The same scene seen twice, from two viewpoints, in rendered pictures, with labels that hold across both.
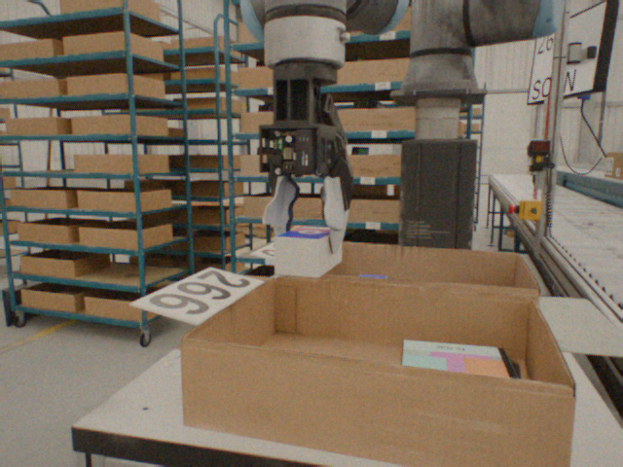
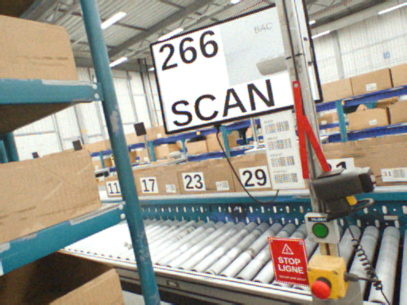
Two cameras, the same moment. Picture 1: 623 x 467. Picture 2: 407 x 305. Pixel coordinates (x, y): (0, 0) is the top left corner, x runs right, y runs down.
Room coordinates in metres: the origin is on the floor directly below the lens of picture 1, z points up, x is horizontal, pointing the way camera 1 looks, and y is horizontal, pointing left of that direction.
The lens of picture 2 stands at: (1.79, -0.09, 1.23)
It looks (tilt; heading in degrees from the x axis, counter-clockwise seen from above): 3 degrees down; 290
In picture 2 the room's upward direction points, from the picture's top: 11 degrees counter-clockwise
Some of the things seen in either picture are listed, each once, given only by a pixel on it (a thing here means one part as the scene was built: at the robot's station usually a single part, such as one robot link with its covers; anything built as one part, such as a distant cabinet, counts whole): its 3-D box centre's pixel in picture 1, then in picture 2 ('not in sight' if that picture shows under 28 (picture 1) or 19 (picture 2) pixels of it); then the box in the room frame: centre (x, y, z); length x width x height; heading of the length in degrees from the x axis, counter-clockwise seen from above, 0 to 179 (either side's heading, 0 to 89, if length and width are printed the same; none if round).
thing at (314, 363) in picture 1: (377, 352); not in sight; (0.57, -0.08, 0.80); 0.38 x 0.28 x 0.10; 73
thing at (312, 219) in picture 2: (537, 179); (321, 228); (1.79, -0.82, 0.95); 0.07 x 0.03 x 0.07; 162
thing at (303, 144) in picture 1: (303, 125); not in sight; (0.57, 0.01, 1.08); 0.09 x 0.08 x 0.12; 161
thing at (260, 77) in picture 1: (289, 82); not in sight; (2.47, 0.11, 1.39); 0.40 x 0.30 x 0.10; 70
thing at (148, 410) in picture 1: (384, 314); not in sight; (0.91, -0.14, 0.74); 1.00 x 0.58 x 0.03; 166
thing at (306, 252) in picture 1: (310, 249); not in sight; (0.60, 0.00, 0.92); 0.10 x 0.06 x 0.05; 161
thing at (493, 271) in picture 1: (413, 287); not in sight; (0.87, -0.19, 0.80); 0.38 x 0.28 x 0.10; 74
